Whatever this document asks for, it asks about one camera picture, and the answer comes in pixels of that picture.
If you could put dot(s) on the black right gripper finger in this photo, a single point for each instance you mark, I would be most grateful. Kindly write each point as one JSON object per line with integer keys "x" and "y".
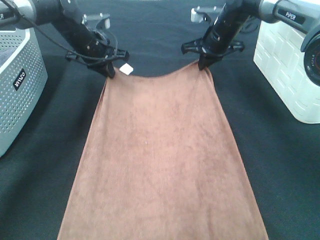
{"x": 208, "y": 61}
{"x": 202, "y": 62}

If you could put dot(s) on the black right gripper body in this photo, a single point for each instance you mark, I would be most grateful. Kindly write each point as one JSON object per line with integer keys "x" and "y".
{"x": 218, "y": 40}

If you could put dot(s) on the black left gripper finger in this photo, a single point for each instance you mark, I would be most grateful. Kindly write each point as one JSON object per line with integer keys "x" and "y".
{"x": 101, "y": 68}
{"x": 110, "y": 71}

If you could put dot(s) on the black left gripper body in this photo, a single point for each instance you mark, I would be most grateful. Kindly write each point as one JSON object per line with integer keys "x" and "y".
{"x": 88, "y": 43}

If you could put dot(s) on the brown towel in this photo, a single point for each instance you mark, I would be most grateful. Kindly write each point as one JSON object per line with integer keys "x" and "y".
{"x": 161, "y": 162}

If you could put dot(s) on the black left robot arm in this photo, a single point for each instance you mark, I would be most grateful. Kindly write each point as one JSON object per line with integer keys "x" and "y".
{"x": 24, "y": 14}

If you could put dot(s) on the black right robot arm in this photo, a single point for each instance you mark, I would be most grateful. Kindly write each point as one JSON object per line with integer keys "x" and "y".
{"x": 302, "y": 15}

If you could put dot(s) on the white storage box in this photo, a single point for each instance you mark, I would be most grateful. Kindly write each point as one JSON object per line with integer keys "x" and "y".
{"x": 278, "y": 56}

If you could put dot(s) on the grey perforated laundry basket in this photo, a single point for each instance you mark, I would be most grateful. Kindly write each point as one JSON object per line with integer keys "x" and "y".
{"x": 23, "y": 76}

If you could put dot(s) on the black table cloth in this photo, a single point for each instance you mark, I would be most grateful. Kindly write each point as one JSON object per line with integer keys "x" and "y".
{"x": 281, "y": 155}

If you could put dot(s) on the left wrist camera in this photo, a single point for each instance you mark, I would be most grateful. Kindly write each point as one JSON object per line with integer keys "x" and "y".
{"x": 102, "y": 20}

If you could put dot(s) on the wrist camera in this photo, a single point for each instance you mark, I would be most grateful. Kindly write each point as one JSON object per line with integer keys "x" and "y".
{"x": 204, "y": 14}
{"x": 102, "y": 20}

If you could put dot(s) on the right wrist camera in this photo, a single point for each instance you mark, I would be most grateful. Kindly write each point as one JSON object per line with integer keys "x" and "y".
{"x": 204, "y": 14}

